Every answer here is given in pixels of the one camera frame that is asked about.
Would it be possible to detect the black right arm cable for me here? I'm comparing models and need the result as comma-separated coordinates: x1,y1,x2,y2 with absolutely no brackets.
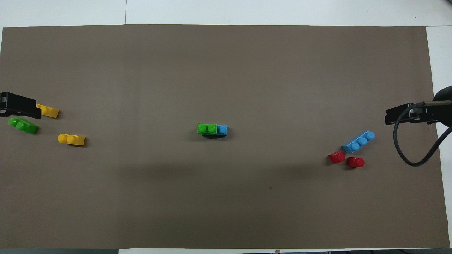
393,101,452,167

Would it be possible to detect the yellow two-stud toy block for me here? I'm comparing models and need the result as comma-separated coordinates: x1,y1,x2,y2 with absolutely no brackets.
36,104,60,118
58,134,86,146

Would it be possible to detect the blue long toy block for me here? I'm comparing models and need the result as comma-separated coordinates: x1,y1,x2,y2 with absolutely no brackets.
342,130,376,154

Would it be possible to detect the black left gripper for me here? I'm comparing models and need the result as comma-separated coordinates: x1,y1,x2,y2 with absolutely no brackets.
0,92,42,119

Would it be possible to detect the green two-stud toy block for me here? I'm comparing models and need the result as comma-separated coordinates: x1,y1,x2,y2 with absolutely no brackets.
197,123,218,134
8,117,39,134

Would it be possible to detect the brown table mat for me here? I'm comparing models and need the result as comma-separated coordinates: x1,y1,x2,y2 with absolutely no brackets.
0,24,451,249

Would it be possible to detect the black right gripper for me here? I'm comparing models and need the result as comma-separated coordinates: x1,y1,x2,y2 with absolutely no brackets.
385,102,440,126

